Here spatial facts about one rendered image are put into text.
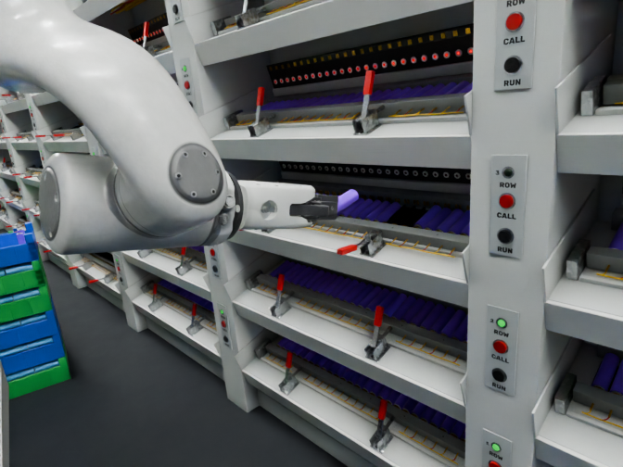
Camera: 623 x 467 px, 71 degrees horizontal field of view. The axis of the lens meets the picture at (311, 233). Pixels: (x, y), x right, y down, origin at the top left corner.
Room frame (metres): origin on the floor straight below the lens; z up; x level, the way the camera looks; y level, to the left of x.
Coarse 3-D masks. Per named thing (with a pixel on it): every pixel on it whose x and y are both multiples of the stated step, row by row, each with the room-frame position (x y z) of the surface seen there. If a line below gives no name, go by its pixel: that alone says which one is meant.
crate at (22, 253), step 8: (24, 224) 1.36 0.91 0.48; (32, 232) 1.34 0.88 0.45; (0, 240) 1.34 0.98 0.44; (8, 240) 1.35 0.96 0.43; (16, 240) 1.36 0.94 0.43; (32, 240) 1.22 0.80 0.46; (0, 248) 1.17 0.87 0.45; (8, 248) 1.18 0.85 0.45; (16, 248) 1.19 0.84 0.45; (24, 248) 1.20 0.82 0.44; (32, 248) 1.21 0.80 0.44; (0, 256) 1.17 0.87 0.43; (8, 256) 1.18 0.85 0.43; (16, 256) 1.19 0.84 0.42; (24, 256) 1.20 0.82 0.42; (32, 256) 1.21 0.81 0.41; (0, 264) 1.17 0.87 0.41; (8, 264) 1.18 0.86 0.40; (16, 264) 1.19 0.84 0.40
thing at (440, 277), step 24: (456, 192) 0.74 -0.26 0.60; (240, 240) 0.94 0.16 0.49; (264, 240) 0.87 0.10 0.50; (288, 240) 0.81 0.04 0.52; (312, 240) 0.78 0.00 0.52; (336, 240) 0.75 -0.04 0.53; (360, 240) 0.73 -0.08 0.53; (336, 264) 0.73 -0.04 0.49; (360, 264) 0.68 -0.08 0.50; (384, 264) 0.64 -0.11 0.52; (408, 264) 0.62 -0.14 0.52; (432, 264) 0.60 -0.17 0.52; (456, 264) 0.58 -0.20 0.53; (408, 288) 0.62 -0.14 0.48; (432, 288) 0.58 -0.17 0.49; (456, 288) 0.55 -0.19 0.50
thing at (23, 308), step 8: (40, 288) 1.21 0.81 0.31; (48, 288) 1.32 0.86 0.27; (40, 296) 1.20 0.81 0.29; (48, 296) 1.22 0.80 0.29; (8, 304) 1.16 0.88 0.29; (16, 304) 1.17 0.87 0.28; (24, 304) 1.18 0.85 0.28; (32, 304) 1.19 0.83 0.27; (40, 304) 1.20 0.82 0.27; (48, 304) 1.21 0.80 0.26; (0, 312) 1.15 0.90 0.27; (8, 312) 1.16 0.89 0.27; (16, 312) 1.17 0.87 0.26; (24, 312) 1.18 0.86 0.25; (32, 312) 1.19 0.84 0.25; (40, 312) 1.20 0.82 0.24; (0, 320) 1.15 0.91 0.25; (8, 320) 1.16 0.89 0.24
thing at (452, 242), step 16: (320, 224) 0.81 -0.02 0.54; (336, 224) 0.78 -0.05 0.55; (352, 224) 0.74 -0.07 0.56; (368, 224) 0.72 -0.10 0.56; (384, 224) 0.71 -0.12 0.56; (400, 240) 0.67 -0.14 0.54; (416, 240) 0.65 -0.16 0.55; (432, 240) 0.63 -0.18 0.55; (448, 240) 0.61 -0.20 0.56; (464, 240) 0.59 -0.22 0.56; (448, 256) 0.59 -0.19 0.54
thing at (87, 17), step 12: (72, 0) 1.50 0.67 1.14; (84, 0) 1.51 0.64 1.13; (96, 0) 1.33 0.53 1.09; (108, 0) 1.28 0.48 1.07; (120, 0) 1.24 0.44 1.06; (132, 0) 1.41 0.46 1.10; (144, 0) 1.47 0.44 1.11; (84, 12) 1.42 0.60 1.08; (96, 12) 1.36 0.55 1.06; (120, 12) 1.54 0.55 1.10
